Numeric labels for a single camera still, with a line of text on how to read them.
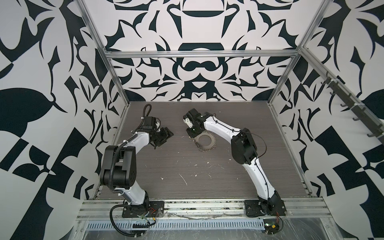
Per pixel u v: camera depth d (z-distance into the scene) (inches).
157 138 31.9
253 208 29.3
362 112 21.6
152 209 28.6
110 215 26.5
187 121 36.0
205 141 39.1
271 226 28.0
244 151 23.7
